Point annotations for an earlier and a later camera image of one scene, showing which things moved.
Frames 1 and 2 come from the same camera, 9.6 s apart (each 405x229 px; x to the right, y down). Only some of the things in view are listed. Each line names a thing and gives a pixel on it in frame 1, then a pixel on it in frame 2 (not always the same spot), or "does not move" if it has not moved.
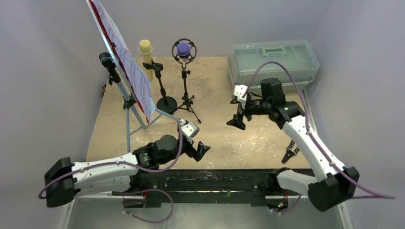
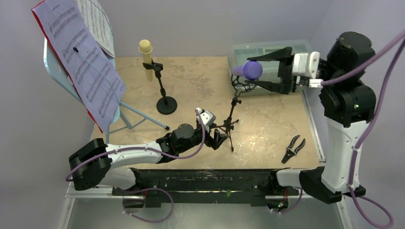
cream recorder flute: [145, 47] does not move
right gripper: [241, 111] → [284, 73]
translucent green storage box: [294, 63] does not move
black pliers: [290, 152] does not move
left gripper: [192, 152] → [214, 142]
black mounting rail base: [157, 185] does not move
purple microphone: [183, 48] → [251, 69]
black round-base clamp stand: [165, 103] does not move
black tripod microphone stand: [184, 50] → [240, 87]
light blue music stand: [133, 123] → [57, 71]
